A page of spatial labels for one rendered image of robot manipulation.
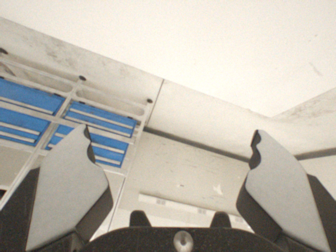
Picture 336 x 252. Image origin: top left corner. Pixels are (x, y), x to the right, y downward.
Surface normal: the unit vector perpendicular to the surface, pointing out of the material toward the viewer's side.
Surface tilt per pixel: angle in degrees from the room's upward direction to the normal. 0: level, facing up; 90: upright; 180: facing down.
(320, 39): 0
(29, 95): 90
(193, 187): 90
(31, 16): 0
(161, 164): 90
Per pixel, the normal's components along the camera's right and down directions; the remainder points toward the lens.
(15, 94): 0.27, -0.38
